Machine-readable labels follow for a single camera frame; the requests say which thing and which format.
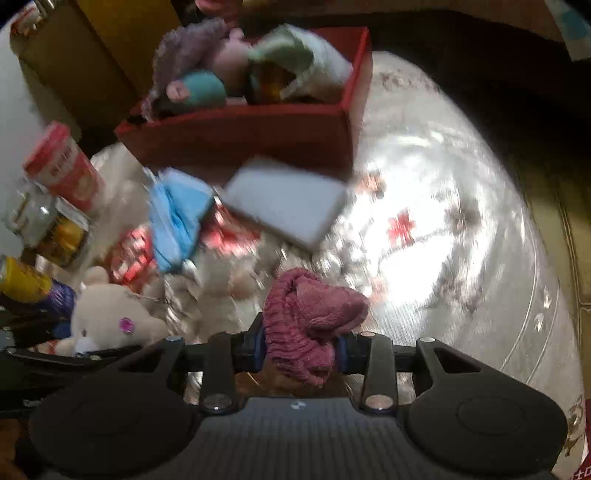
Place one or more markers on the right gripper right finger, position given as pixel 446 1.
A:
pixel 371 355

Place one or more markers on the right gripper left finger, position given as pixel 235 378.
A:
pixel 225 356

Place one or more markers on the maroon fuzzy sock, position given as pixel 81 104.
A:
pixel 302 316

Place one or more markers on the white teddy bear plush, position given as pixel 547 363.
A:
pixel 108 316

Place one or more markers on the white rectangular sponge block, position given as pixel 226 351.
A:
pixel 299 205

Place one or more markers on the blue surgical face mask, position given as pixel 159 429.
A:
pixel 177 204

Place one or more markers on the light blue towel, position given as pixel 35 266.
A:
pixel 321 72

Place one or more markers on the purple fuzzy cloth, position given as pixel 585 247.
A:
pixel 179 51

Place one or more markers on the pink pig plush toy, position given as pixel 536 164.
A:
pixel 220 76

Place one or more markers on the yellow snack can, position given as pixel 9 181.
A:
pixel 23 284

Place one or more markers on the red snack packet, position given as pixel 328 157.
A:
pixel 131 262

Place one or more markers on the clear glass jar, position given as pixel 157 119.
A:
pixel 49 225

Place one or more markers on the red cardboard box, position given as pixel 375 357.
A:
pixel 213 144

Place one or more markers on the pink lidded drink cup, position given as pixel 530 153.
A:
pixel 58 164

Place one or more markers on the wooden cabinet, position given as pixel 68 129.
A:
pixel 85 63

